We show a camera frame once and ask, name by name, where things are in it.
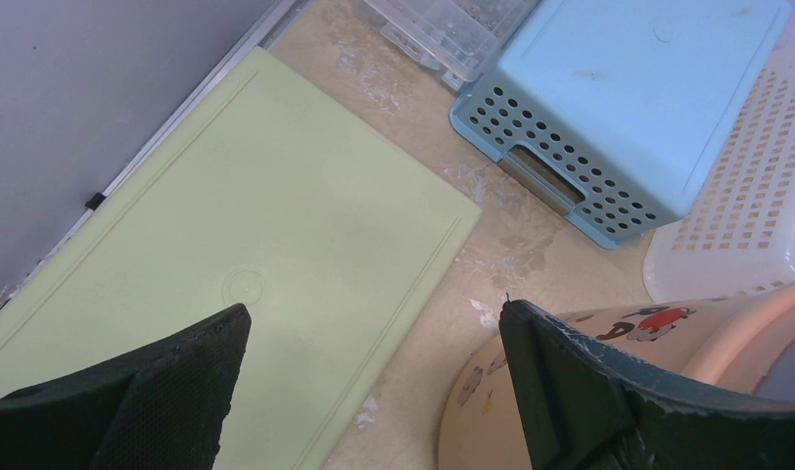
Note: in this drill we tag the clear plastic screw organizer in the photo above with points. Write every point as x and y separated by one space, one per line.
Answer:
454 40

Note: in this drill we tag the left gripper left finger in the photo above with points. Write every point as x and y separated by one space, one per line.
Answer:
161 406

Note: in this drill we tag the white perforated plastic basket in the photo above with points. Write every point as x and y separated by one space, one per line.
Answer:
739 237

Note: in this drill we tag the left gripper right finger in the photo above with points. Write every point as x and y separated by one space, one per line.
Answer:
584 404

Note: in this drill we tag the grey plastic bucket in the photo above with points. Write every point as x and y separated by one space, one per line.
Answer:
779 383

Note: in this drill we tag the blue perforated plastic basket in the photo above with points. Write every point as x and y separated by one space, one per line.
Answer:
613 112

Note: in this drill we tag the green perforated plastic basket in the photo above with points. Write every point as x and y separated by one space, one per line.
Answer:
272 195

